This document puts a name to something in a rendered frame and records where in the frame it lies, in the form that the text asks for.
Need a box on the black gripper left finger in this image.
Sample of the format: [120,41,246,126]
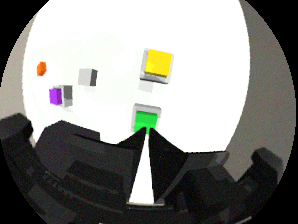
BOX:
[67,127,148,202]

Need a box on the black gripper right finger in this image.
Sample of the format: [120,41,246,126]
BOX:
[149,127,230,205]

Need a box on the green button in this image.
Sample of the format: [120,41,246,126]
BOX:
[130,104,162,135]

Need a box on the small orange block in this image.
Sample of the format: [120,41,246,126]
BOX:
[36,61,47,76]

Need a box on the purple button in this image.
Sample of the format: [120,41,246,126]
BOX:
[49,84,73,108]

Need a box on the yellow button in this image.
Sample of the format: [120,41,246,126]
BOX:
[138,48,174,85]

